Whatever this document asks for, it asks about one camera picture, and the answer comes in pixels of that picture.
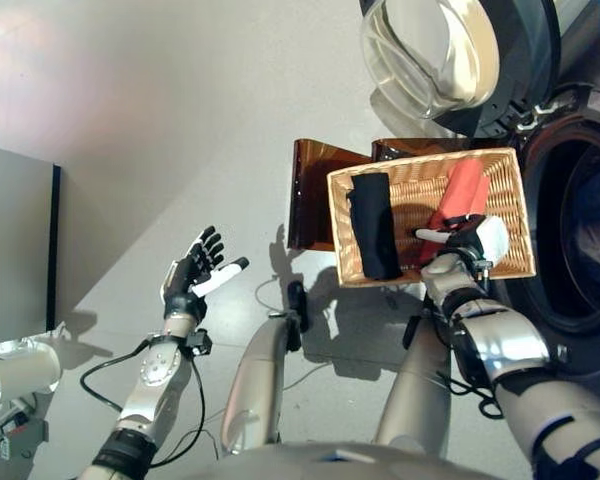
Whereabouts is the grey cabinet with black edge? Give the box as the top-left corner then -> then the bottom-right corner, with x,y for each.
0,143 -> 62,346

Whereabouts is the red cloth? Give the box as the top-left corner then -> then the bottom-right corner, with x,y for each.
418,159 -> 491,266

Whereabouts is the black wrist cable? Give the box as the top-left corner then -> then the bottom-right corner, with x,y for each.
79,344 -> 206,469

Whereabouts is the black cloth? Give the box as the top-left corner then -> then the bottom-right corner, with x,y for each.
347,173 -> 404,280

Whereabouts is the grey left robot leg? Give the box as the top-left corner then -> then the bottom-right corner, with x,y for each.
219,280 -> 310,456

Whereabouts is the round glass washing machine door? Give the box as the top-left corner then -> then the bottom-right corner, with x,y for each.
358,0 -> 561,139

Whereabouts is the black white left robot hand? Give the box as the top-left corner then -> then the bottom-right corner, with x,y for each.
160,225 -> 251,321

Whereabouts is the grey robot leg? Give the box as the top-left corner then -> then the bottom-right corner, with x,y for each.
219,280 -> 310,456
374,299 -> 454,456

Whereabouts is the brown transparent acrylic stool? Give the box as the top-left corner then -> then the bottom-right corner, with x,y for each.
285,137 -> 461,251

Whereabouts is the grey robot torso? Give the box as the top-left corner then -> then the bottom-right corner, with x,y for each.
189,439 -> 536,480

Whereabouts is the white cylinder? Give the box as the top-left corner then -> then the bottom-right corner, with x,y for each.
0,344 -> 63,409

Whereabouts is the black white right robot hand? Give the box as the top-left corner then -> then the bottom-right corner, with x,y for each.
412,212 -> 510,266

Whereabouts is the rectangular wicker laundry basket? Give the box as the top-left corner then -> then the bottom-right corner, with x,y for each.
326,147 -> 538,289

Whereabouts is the grey right robot leg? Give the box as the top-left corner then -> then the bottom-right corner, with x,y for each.
374,299 -> 454,456

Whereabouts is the white cloth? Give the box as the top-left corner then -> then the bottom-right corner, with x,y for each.
574,214 -> 600,266

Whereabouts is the thin white floor cable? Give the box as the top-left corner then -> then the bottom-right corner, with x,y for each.
253,277 -> 331,391

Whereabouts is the grey front-load washing machine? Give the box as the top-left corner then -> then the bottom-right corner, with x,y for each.
489,0 -> 600,396

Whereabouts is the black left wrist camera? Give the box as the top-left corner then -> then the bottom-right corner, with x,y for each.
187,329 -> 214,357

